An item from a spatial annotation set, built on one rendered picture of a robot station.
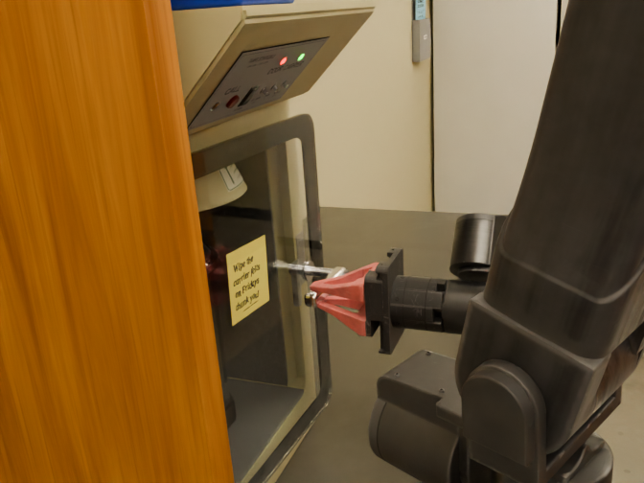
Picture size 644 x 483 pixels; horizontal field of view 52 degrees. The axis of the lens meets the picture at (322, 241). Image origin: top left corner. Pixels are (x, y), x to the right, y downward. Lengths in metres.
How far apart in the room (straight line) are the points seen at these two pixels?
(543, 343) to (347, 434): 0.71
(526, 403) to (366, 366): 0.84
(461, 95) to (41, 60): 3.23
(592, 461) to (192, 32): 0.37
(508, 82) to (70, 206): 3.20
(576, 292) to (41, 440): 0.48
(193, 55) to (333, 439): 0.61
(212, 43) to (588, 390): 0.34
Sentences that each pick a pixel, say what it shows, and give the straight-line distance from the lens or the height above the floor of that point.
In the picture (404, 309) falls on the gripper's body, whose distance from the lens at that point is 0.70.
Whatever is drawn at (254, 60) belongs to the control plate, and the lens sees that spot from 0.56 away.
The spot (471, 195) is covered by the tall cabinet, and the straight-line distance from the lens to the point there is 3.72.
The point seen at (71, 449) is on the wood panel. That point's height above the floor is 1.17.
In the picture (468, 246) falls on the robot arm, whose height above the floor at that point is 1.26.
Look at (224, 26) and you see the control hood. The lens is 0.49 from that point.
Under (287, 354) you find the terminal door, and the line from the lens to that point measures 0.80.
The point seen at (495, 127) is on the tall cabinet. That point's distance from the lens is 3.62.
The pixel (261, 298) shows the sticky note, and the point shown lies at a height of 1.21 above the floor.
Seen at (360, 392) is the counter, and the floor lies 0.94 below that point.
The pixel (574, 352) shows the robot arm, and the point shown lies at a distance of 0.28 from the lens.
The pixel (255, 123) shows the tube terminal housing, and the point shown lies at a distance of 0.74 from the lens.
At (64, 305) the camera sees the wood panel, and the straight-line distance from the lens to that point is 0.54.
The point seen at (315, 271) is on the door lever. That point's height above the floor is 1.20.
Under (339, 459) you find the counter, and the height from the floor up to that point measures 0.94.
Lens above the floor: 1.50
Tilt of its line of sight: 19 degrees down
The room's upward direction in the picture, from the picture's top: 4 degrees counter-clockwise
